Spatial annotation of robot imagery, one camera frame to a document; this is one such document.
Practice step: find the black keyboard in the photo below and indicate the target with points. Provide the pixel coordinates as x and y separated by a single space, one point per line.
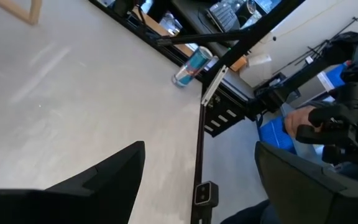
224 15

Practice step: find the person's hand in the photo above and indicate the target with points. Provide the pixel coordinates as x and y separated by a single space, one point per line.
297 121

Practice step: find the blue crate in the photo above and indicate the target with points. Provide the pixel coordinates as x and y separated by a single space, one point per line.
275 135

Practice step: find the wooden slatted shelf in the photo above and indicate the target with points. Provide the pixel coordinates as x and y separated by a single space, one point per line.
34 12

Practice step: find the black aluminium table frame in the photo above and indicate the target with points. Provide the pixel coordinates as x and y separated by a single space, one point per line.
253 34

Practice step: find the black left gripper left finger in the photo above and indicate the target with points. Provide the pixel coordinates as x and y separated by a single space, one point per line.
73 202

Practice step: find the small cardboard box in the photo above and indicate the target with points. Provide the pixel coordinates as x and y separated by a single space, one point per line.
239 63

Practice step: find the silver metal bracket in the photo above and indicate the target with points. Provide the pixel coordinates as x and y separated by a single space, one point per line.
214 85

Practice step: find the clear plastic cup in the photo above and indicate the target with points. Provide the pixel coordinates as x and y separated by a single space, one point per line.
170 25

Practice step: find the black box with white slots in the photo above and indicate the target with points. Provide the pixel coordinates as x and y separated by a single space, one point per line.
225 112

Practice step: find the black table-level camera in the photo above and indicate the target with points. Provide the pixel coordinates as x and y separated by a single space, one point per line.
205 194

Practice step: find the blue Red Bull can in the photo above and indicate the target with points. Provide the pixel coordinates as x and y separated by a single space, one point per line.
191 67

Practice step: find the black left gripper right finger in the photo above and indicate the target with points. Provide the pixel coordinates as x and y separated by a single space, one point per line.
309 196

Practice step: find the black tripod stand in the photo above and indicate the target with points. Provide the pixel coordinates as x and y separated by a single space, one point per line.
322 46

